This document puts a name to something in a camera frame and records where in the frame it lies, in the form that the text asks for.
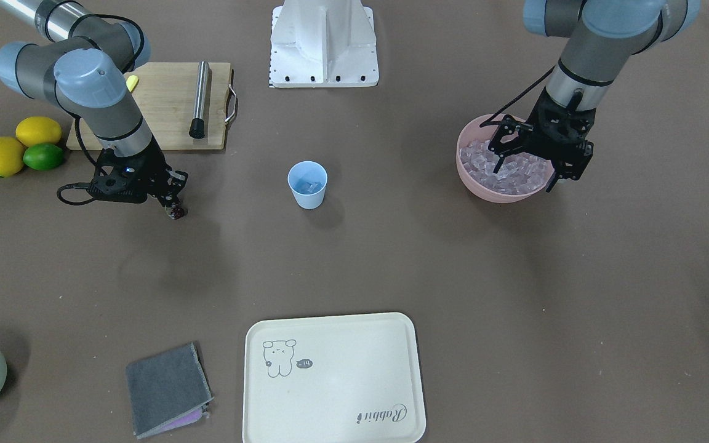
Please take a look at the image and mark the wooden cutting board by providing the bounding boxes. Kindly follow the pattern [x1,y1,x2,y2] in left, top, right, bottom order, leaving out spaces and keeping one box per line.
[66,62,239,151]

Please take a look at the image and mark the yellow plastic knife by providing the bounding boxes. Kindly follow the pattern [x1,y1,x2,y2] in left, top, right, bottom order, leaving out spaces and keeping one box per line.
[126,75,140,92]

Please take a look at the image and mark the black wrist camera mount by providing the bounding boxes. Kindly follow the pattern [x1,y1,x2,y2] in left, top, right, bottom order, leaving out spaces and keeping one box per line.
[86,166,147,204]

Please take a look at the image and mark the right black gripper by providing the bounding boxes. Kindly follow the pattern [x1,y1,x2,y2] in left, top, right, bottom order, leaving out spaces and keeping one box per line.
[97,138,188,216]

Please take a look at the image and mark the yellow lemon near lime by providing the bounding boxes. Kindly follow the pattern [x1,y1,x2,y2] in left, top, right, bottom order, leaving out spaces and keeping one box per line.
[16,116,63,148]

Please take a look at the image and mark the black handled metal knife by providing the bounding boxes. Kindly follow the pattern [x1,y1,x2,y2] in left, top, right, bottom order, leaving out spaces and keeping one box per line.
[188,61,210,140]

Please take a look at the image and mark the dark red cherries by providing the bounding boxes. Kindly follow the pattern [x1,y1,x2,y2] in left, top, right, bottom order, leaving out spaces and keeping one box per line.
[167,206,186,220]

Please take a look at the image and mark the beige plastic tray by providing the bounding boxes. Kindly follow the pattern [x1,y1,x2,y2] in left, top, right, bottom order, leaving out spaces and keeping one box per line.
[242,312,426,442]

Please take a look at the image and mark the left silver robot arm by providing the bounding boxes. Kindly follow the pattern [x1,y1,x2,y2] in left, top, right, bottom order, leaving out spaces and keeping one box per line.
[485,1,701,191]

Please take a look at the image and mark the light blue plastic cup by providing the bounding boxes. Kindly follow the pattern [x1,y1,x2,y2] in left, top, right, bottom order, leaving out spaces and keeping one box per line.
[287,161,327,210]

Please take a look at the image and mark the green lime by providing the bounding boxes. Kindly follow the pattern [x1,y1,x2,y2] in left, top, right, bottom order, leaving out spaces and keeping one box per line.
[22,143,65,170]

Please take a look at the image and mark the yellow lemon front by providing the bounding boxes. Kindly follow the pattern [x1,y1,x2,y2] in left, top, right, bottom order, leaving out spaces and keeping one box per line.
[0,137,26,178]

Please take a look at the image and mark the grey folded cloth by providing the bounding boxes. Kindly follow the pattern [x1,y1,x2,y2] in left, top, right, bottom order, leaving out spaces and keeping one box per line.
[126,341,214,439]

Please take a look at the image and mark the pink bowl with ice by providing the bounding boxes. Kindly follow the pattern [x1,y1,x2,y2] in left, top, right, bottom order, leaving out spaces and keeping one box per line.
[455,113,555,204]

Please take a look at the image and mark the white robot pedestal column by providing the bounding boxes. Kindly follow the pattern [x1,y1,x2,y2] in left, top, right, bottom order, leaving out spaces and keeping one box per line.
[268,1,380,88]

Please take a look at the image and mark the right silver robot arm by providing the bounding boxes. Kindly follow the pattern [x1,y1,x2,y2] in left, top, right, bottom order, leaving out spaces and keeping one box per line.
[0,1,188,220]

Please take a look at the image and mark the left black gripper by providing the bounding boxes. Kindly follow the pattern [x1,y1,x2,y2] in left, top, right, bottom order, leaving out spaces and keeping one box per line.
[489,88,595,193]

